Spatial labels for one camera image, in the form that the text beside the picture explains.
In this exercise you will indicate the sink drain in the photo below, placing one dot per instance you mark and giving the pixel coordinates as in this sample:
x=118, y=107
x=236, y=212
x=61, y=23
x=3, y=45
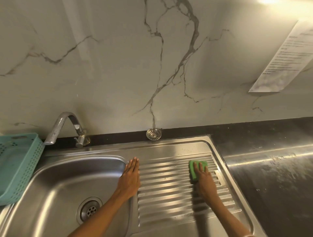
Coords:
x=89, y=210

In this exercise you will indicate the stainless steel sink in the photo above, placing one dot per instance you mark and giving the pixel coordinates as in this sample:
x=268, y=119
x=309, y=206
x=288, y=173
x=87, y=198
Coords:
x=127, y=193

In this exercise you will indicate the person's left hand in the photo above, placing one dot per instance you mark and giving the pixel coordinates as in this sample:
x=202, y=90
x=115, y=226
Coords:
x=129, y=179

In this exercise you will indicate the printed paper notice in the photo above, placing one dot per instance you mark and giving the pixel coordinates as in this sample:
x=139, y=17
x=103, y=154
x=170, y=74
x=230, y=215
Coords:
x=283, y=61

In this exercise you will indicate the person's left forearm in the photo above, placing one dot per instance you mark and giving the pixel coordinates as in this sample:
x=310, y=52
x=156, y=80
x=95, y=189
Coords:
x=97, y=216

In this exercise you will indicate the person's right fingers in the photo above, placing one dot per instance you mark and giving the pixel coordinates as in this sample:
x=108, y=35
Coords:
x=199, y=168

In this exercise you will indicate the person's right forearm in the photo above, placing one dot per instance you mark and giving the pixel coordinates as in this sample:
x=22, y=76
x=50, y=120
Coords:
x=229, y=219

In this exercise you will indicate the person's right hand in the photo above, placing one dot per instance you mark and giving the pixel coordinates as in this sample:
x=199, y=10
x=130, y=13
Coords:
x=205, y=182

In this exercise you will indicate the teal plastic basket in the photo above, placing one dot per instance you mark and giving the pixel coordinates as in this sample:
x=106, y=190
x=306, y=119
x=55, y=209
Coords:
x=17, y=166

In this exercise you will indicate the chrome faucet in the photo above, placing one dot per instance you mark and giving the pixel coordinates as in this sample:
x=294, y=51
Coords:
x=68, y=129

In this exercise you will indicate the metal sink strainer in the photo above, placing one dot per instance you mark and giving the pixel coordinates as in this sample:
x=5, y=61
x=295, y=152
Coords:
x=154, y=134

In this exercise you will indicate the green scrub sponge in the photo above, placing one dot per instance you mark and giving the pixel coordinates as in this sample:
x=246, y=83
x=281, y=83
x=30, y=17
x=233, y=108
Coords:
x=195, y=171

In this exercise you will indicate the person's left fingers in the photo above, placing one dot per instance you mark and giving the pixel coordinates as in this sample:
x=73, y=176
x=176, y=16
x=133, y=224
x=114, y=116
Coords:
x=133, y=166

